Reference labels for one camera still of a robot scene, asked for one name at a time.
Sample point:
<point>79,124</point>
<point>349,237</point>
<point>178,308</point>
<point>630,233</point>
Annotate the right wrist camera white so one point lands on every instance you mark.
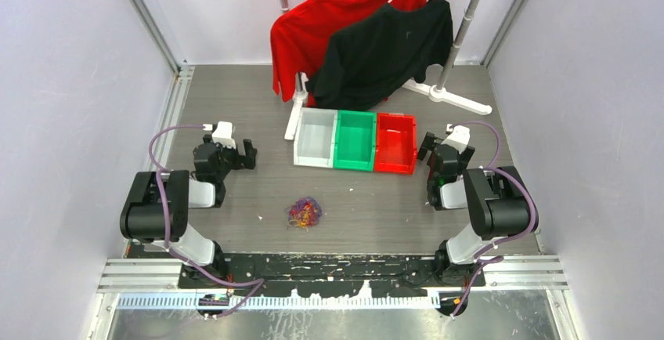
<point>458,137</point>

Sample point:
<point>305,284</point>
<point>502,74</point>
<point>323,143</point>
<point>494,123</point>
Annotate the black t-shirt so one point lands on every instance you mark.
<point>368,61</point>

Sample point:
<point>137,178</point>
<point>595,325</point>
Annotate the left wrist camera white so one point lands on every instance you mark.
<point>222,134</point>

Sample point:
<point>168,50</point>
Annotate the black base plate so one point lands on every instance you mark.
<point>335,276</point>

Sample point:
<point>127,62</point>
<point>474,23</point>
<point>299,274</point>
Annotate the red t-shirt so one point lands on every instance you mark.
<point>299,38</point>

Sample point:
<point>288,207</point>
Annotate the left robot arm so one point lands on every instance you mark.
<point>156,210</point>

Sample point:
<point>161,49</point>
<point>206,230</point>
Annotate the red plastic bin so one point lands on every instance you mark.
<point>396,146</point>

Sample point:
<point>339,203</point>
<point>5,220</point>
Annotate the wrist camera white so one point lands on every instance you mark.
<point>222,134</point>
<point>458,137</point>

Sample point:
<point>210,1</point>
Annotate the white plastic bin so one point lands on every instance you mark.
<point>314,140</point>

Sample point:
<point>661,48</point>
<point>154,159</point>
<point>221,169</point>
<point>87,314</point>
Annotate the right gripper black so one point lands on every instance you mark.
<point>427,145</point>

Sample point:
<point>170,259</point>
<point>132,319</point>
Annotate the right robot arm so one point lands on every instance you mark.
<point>498,204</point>

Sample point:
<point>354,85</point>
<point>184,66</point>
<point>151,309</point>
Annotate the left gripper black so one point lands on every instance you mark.
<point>246,161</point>

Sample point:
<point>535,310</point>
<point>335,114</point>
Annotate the white clothes rack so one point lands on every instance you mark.
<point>436,93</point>

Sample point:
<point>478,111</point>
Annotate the green plastic bin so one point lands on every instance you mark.
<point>355,140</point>

